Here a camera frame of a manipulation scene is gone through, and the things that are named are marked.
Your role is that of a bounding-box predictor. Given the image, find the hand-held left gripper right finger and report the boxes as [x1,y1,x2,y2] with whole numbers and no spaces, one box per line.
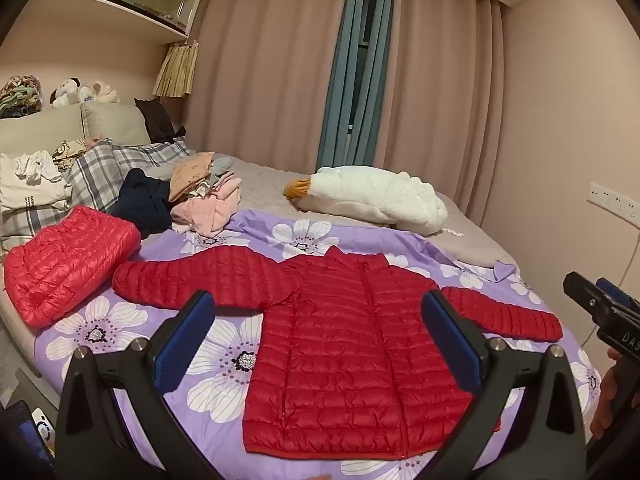
[420,289,587,480]

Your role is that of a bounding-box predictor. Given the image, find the white goose plush toy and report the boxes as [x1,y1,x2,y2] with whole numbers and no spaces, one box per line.
[283,166,449,237]

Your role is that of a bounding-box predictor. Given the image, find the white cable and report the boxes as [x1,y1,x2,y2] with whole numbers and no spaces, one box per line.
[582,225,640,346]

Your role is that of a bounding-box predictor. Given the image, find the dark tablet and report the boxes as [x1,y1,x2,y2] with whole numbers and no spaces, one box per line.
[0,400,56,480]

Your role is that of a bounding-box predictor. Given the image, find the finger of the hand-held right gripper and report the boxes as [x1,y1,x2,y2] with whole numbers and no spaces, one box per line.
[595,277,640,313]
[563,271,609,331]

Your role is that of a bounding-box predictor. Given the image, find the pleated yellow fabric shade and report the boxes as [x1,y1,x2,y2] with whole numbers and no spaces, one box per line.
[152,40,198,98]

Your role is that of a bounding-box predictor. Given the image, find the grey garment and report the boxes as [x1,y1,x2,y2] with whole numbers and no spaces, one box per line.
[207,156,233,186]

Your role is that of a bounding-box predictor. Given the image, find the white wall socket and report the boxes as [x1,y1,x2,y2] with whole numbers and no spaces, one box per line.
[587,182,640,223]

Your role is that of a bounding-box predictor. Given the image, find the white folded clothes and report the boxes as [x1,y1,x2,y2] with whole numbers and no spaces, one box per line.
[0,150,73,215]

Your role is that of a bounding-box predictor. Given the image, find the teal curtain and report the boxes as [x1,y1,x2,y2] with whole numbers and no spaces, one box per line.
[317,0,398,173]

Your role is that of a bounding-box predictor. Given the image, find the tan garment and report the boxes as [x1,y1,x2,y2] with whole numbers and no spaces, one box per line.
[168,152,215,203]

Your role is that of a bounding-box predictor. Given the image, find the white dog plush toy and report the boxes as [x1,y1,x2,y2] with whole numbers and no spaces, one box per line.
[50,77,96,108]

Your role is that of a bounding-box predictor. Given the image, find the printed cream cloth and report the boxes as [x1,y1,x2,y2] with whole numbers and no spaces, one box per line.
[52,137,90,171]

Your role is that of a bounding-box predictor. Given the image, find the beige headboard cushion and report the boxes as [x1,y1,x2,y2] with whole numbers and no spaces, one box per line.
[0,105,86,156]
[81,101,151,146]

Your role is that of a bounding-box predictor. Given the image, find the cream plush toy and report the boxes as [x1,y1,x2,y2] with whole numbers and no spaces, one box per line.
[92,80,121,105]

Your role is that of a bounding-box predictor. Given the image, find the white wall cabinet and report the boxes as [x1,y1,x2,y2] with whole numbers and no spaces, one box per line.
[30,0,218,43]

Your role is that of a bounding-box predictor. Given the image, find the person's right hand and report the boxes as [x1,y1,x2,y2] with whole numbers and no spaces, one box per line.
[590,347,625,441]

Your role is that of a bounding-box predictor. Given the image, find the dark red puffer jacket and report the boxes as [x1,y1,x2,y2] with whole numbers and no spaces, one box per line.
[112,246,564,461]

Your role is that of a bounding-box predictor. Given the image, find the dark brown cushion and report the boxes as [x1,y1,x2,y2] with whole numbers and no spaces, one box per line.
[134,97,187,143]

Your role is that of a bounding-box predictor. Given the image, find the navy garment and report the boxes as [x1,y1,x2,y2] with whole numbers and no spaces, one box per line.
[109,167,173,240]

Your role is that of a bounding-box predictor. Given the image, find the light red puffer jacket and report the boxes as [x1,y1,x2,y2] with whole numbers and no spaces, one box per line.
[4,206,142,330]

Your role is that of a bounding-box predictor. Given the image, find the crocheted multicolour cloth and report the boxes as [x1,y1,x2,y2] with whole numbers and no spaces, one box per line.
[0,75,43,120]

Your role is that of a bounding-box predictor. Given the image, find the pink garment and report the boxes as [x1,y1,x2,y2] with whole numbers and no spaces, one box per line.
[170,170,242,237]

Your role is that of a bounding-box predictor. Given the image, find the purple floral duvet cover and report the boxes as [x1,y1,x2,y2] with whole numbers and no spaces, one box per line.
[34,208,603,480]

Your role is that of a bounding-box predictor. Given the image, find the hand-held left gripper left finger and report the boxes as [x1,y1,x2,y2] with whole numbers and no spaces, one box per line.
[56,290,221,480]

